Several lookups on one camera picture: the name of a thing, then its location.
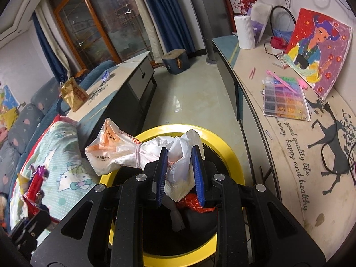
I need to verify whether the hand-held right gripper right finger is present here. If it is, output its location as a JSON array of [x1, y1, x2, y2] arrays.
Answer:
[[191, 145, 326, 267]]

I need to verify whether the purple candy wrapper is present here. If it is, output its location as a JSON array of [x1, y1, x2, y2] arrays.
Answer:
[[33, 165, 49, 179]]

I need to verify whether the white ribbed vase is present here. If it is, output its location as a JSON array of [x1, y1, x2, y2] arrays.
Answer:
[[234, 15, 256, 49]]

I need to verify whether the red cloth bundle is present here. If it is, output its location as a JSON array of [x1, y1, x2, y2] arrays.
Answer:
[[271, 36, 290, 49]]

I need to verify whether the grey tower fan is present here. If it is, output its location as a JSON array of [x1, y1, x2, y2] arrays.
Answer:
[[191, 0, 218, 65]]

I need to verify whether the grey coffee table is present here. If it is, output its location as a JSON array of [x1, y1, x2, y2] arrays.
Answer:
[[65, 51, 158, 151]]

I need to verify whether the gold paper bag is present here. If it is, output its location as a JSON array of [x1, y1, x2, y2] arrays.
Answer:
[[61, 76, 90, 112]]

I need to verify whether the dark long cabinet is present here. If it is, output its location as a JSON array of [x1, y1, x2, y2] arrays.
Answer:
[[211, 30, 356, 262]]

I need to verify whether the blue stool with wooden lid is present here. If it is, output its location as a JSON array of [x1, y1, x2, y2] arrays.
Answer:
[[162, 49, 191, 75]]

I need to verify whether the bead organizer box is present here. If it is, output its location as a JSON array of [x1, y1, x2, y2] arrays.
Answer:
[[263, 75, 312, 122]]

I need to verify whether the small purple canvas painting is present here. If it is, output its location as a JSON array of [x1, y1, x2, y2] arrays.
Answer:
[[247, 4, 274, 44]]

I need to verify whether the cartoon cat printed blanket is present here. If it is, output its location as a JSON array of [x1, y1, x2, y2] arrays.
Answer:
[[10, 114, 104, 226]]

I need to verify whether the blue curtain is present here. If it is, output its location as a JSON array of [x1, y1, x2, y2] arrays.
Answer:
[[32, 12, 71, 82], [135, 0, 197, 58]]

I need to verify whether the red crumpled wrapper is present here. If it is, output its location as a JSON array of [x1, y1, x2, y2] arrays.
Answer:
[[177, 193, 215, 213]]

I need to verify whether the yellow round bin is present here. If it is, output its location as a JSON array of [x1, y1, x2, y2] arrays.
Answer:
[[99, 124, 249, 260]]

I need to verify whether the pink elastic band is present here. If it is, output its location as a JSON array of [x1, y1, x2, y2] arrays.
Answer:
[[133, 141, 143, 168]]

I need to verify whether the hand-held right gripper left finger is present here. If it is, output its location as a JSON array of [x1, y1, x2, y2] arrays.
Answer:
[[30, 147, 168, 267]]

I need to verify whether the country map poster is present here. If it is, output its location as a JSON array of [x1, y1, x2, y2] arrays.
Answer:
[[0, 85, 20, 109]]

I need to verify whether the blue-grey sofa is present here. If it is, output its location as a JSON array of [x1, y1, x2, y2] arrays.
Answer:
[[0, 60, 117, 229]]

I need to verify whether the large colourful figure painting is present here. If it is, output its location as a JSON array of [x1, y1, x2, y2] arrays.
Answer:
[[284, 8, 354, 101]]

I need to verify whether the pink pen tool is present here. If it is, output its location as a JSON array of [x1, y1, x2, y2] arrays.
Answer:
[[265, 70, 296, 92]]

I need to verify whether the white plastic bag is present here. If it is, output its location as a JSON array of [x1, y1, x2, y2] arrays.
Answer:
[[85, 118, 205, 202]]

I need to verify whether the red snack packet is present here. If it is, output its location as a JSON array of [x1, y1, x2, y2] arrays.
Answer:
[[23, 172, 45, 214]]

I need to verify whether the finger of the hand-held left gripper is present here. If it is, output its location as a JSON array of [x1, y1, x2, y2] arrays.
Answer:
[[35, 190, 49, 217]]

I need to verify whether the yellow cushion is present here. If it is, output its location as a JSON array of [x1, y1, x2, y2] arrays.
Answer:
[[2, 108, 19, 130]]

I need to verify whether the wooden framed window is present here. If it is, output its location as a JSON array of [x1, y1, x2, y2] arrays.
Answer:
[[49, 0, 154, 72]]

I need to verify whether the black hoop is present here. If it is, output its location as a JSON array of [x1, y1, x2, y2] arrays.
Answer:
[[270, 6, 297, 38]]

